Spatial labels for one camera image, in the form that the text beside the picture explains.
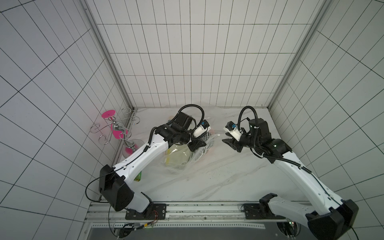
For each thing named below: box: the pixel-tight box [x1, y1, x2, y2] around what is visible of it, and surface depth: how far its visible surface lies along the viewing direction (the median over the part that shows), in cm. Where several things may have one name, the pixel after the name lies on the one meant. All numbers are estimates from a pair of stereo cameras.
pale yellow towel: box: [164, 144, 192, 170], surface depth 85 cm
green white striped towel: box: [189, 131, 214, 163], surface depth 76 cm
